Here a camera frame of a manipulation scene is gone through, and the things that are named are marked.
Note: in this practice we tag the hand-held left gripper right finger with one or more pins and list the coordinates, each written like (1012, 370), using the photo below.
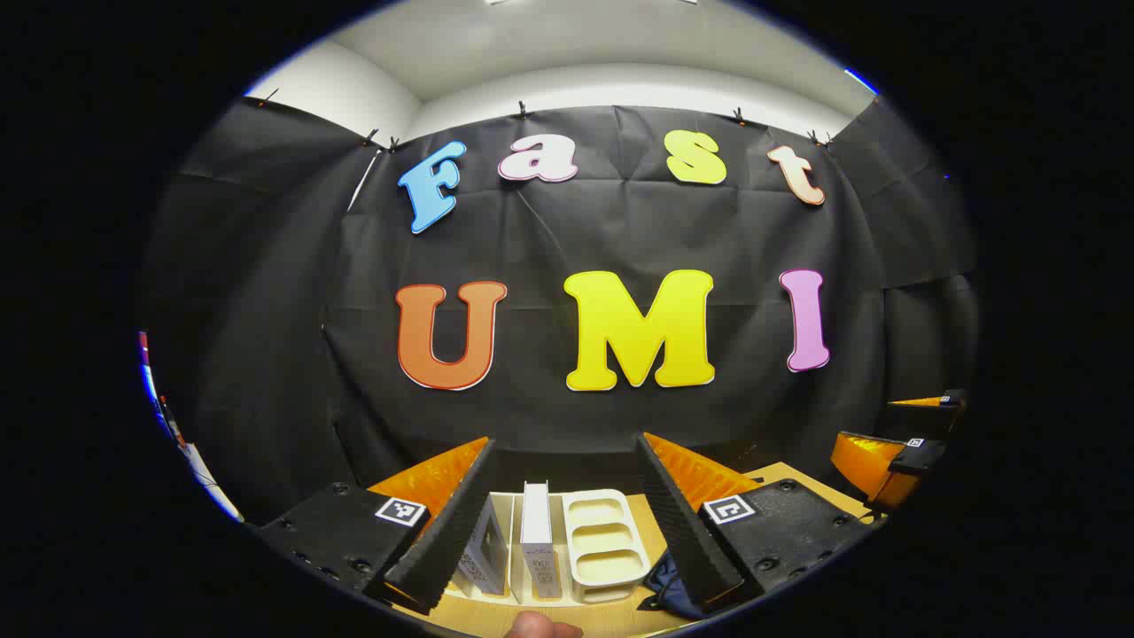
(687, 532)

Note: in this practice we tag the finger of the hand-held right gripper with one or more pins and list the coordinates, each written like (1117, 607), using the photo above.
(930, 421)
(917, 456)

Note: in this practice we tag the white bookshelf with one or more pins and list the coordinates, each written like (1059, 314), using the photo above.
(602, 580)

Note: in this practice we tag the white cover book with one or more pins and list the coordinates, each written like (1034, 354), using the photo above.
(538, 532)

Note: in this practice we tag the row of black backdrop clips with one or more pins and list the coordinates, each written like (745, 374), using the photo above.
(523, 110)

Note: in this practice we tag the blue schoolbag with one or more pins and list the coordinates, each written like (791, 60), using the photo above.
(669, 589)

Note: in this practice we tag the colourful printed panel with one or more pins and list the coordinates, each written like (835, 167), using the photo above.
(147, 381)

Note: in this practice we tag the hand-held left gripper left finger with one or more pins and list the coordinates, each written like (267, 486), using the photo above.
(452, 532)

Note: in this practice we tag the lavender cover book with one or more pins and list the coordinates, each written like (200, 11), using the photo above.
(487, 549)

